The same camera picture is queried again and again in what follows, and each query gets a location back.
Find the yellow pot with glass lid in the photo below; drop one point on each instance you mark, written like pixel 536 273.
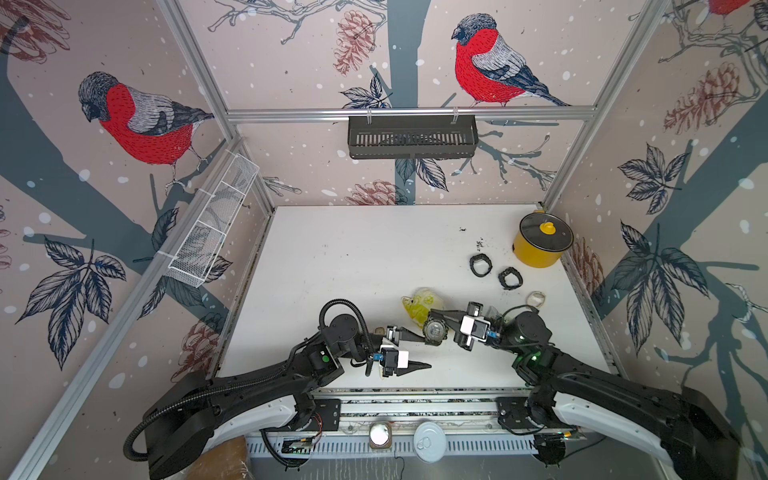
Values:
pixel 542 239

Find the green snack packet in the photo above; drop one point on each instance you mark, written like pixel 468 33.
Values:
pixel 492 314

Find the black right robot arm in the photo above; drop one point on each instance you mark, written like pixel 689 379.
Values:
pixel 683 430

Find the black hanging wire basket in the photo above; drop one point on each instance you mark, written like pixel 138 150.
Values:
pixel 435 137

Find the white mesh wall shelf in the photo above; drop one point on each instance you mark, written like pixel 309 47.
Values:
pixel 193 263

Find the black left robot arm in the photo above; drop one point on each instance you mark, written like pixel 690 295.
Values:
pixel 175 430

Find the glass spice jar silver lid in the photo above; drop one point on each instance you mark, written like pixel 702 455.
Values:
pixel 380 436

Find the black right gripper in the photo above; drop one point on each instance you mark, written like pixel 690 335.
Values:
pixel 478 309

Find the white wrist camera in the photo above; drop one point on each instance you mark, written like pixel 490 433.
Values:
pixel 390 357
pixel 475 327

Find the cream strap analog watch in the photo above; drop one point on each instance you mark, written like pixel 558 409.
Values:
pixel 536 299

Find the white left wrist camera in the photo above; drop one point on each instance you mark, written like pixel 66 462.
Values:
pixel 390 357

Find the black digital watch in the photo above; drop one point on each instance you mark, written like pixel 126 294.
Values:
pixel 480 265
pixel 510 279
pixel 435 331

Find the yellow green frog towel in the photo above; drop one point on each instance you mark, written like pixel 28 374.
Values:
pixel 421 303

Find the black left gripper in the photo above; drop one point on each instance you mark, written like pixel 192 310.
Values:
pixel 392 341

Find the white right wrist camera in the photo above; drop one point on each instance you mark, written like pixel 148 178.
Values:
pixel 475 327

